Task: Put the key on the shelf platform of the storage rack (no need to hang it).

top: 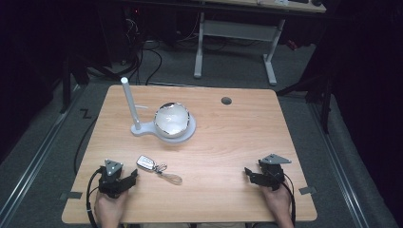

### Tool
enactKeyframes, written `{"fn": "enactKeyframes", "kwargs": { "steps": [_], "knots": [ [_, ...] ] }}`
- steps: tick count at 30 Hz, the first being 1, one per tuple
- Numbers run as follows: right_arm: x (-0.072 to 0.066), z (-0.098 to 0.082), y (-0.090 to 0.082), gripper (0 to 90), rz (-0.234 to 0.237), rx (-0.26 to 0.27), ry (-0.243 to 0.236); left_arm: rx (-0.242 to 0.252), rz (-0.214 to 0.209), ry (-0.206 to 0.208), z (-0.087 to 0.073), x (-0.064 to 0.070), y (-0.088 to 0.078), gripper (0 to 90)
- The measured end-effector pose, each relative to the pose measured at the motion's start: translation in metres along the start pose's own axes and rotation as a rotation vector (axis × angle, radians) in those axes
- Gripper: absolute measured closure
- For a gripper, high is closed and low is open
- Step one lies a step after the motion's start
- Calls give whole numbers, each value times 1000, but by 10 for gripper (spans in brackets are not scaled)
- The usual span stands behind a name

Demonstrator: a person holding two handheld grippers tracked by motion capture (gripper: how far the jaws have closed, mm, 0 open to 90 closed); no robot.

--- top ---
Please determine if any silver car key with keyring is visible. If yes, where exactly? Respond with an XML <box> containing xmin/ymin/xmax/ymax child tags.
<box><xmin>136</xmin><ymin>154</ymin><xmax>183</xmax><ymax>186</ymax></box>

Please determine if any white-legged wooden desk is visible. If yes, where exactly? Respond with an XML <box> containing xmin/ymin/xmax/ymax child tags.
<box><xmin>192</xmin><ymin>0</ymin><xmax>328</xmax><ymax>86</ymax></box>

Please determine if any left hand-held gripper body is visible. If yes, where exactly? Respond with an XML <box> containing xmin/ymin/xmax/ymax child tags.
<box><xmin>98</xmin><ymin>159</ymin><xmax>128</xmax><ymax>200</ymax></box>

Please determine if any bundle of black cables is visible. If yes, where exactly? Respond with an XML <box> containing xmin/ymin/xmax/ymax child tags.
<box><xmin>123</xmin><ymin>12</ymin><xmax>163</xmax><ymax>86</ymax></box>

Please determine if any white bowl with silver rim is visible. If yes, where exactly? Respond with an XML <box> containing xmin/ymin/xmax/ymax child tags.
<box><xmin>153</xmin><ymin>101</ymin><xmax>191</xmax><ymax>140</ymax></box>

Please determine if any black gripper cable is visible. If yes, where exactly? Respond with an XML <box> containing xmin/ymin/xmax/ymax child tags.
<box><xmin>86</xmin><ymin>168</ymin><xmax>105</xmax><ymax>228</ymax></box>
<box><xmin>282</xmin><ymin>180</ymin><xmax>297</xmax><ymax>226</ymax></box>

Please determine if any white stand with pole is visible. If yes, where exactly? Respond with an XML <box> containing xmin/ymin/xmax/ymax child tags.
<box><xmin>120</xmin><ymin>76</ymin><xmax>197</xmax><ymax>144</ymax></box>

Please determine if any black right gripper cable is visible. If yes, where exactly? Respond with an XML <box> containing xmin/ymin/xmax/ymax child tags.
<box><xmin>282</xmin><ymin>180</ymin><xmax>297</xmax><ymax>226</ymax></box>

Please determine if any metal floor rail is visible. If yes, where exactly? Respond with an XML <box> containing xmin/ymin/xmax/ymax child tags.
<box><xmin>0</xmin><ymin>85</ymin><xmax>84</xmax><ymax>224</ymax></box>
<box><xmin>307</xmin><ymin>103</ymin><xmax>371</xmax><ymax>228</ymax></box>

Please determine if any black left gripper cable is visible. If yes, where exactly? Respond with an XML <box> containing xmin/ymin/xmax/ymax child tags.
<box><xmin>86</xmin><ymin>168</ymin><xmax>105</xmax><ymax>228</ymax></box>

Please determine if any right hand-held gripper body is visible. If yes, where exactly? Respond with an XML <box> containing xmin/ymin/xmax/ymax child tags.
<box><xmin>258</xmin><ymin>153</ymin><xmax>293</xmax><ymax>192</ymax></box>

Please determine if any person's left hand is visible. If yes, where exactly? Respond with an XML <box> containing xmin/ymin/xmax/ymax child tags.
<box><xmin>94</xmin><ymin>189</ymin><xmax>129</xmax><ymax>228</ymax></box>

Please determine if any grey tape strip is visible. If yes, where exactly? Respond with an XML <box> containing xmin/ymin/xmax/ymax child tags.
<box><xmin>59</xmin><ymin>191</ymin><xmax>84</xmax><ymax>200</ymax></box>
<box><xmin>297</xmin><ymin>185</ymin><xmax>317</xmax><ymax>196</ymax></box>

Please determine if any dark metal stand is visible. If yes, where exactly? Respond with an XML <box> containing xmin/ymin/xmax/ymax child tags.
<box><xmin>59</xmin><ymin>56</ymin><xmax>93</xmax><ymax>114</ymax></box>
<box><xmin>276</xmin><ymin>71</ymin><xmax>335</xmax><ymax>135</ymax></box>

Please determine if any black floor cable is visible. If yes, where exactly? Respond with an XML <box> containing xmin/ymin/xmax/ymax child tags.
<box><xmin>73</xmin><ymin>116</ymin><xmax>99</xmax><ymax>176</ymax></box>

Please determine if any person's right hand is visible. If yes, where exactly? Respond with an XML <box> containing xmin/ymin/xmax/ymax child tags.
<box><xmin>259</xmin><ymin>180</ymin><xmax>295</xmax><ymax>228</ymax></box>

